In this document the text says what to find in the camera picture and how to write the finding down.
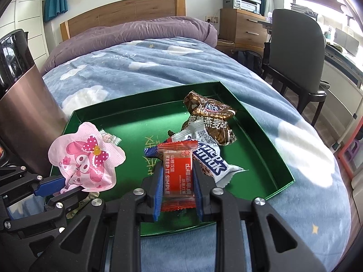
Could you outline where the small red candy packet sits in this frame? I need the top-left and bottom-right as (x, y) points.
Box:
(157, 140), (198, 212)

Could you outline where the pink cartoon snack packet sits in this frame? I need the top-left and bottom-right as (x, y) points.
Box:
(48, 122), (126, 194)

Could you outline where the white blue milk snack packet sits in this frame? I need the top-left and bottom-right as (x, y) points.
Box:
(144, 138), (245, 188)

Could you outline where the white oat bar packet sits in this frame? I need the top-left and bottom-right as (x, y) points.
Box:
(171, 116), (236, 146)

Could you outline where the green tray box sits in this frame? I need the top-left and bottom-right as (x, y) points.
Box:
(50, 81), (296, 236)

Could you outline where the brown black electric kettle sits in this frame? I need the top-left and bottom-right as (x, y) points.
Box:
(1, 29), (66, 177)

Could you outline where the brown chocolate snack packet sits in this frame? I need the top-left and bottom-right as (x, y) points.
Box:
(181, 91), (237, 146)

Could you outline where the blue cloud blanket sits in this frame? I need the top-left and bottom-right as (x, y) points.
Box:
(43, 37), (351, 271)

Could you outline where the black backpack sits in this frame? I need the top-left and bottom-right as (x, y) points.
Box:
(237, 50), (263, 75)

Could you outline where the dark grey chair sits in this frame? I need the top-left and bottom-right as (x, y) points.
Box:
(262, 9), (330, 126)

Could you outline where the pink framed mirror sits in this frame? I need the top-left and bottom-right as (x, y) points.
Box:
(338, 118), (362, 180)

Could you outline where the purple duvet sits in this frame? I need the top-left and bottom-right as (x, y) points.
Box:
(40, 16), (218, 75)

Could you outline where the wooden drawer cabinet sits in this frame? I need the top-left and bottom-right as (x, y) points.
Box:
(216, 8), (268, 56)

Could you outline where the white wardrobe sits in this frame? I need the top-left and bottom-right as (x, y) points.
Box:
(1, 0), (49, 69)

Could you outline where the white desk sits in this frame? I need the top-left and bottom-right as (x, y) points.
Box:
(322, 44), (362, 149)

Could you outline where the wooden headboard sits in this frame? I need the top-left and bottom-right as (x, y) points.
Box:
(60, 0), (186, 41)

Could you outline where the grey printer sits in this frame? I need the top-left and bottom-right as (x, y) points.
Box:
(223, 0), (262, 14)

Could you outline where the wall power socket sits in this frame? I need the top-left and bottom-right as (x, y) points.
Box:
(206, 16), (218, 24)

